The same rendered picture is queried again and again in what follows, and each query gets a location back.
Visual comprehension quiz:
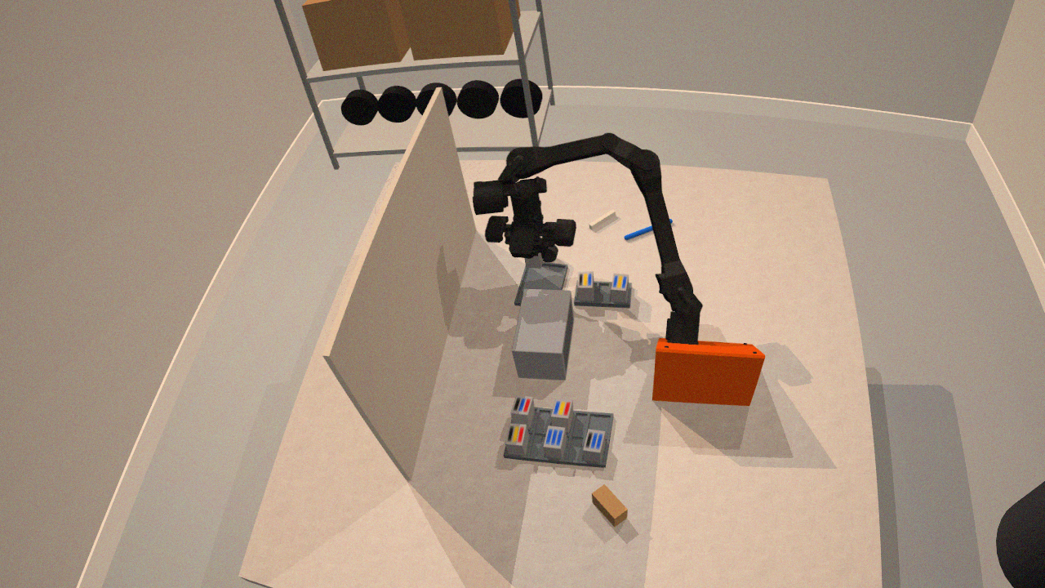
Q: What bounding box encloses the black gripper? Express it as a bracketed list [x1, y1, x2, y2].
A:
[485, 201, 576, 259]

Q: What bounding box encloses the blue rod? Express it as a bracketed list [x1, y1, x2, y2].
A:
[624, 219, 673, 240]

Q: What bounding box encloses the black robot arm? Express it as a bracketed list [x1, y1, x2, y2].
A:
[473, 133, 703, 345]

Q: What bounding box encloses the beige flat panel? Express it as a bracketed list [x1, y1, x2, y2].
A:
[322, 87, 477, 481]

